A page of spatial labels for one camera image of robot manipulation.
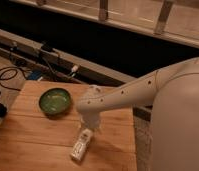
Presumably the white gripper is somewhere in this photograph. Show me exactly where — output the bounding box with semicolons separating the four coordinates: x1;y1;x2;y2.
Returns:
80;113;101;132

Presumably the clear plastic bottle white label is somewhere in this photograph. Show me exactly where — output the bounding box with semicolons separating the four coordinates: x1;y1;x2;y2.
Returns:
70;129;93;161

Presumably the white shelf with brackets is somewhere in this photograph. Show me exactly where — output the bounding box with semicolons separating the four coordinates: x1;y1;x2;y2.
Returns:
10;0;199;48

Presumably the green ceramic bowl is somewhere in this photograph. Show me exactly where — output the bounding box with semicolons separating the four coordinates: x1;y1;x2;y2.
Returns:
38;88;72;116

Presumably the black coiled cable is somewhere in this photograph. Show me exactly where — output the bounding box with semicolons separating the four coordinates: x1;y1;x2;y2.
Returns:
0;65;29;91

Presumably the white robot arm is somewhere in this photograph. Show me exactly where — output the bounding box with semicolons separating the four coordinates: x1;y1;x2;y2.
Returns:
76;57;199;171

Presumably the grey metal floor rail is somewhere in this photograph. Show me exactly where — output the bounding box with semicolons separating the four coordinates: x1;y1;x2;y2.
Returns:
0;26;154;121

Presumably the blue object on floor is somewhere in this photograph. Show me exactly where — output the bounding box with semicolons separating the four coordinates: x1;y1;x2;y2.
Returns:
27;70;42;80

